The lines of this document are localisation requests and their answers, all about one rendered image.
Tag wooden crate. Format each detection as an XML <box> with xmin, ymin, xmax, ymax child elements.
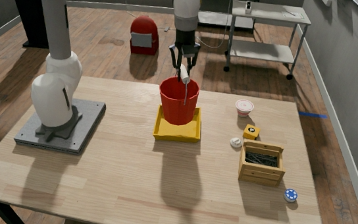
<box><xmin>238</xmin><ymin>139</ymin><xmax>286</xmax><ymax>187</ymax></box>

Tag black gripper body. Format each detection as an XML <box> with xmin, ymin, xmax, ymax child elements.
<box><xmin>174</xmin><ymin>29</ymin><xmax>195</xmax><ymax>52</ymax></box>

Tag yellow shallow tray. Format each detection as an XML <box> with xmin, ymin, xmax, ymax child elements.
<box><xmin>153</xmin><ymin>104</ymin><xmax>201</xmax><ymax>143</ymax></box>

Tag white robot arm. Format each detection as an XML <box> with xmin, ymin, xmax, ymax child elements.
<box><xmin>31</xmin><ymin>0</ymin><xmax>201</xmax><ymax>141</ymax></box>

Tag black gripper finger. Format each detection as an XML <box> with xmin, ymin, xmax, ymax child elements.
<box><xmin>169</xmin><ymin>44</ymin><xmax>183</xmax><ymax>82</ymax></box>
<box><xmin>187</xmin><ymin>43</ymin><xmax>201</xmax><ymax>77</ymax></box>

